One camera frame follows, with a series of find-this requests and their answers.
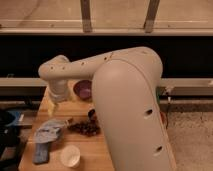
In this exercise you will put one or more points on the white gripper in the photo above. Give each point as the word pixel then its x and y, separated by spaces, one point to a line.
pixel 58 92

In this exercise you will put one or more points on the light blue grey towel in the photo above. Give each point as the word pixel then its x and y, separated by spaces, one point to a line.
pixel 49 131

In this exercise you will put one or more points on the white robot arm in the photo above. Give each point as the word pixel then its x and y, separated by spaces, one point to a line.
pixel 124 94

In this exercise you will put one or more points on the small wooden block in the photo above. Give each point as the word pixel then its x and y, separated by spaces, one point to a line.
pixel 69 121

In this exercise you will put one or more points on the purple bowl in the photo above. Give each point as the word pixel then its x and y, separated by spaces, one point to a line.
pixel 83 89

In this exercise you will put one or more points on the bunch of dark grapes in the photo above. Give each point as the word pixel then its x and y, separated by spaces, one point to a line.
pixel 85 128

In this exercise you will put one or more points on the blue sponge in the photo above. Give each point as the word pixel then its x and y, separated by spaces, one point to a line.
pixel 41 155

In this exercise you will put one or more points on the dark objects at left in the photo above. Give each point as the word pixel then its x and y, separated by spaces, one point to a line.
pixel 9 136

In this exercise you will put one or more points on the orange red bowl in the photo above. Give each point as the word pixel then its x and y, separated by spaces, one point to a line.
pixel 164 119

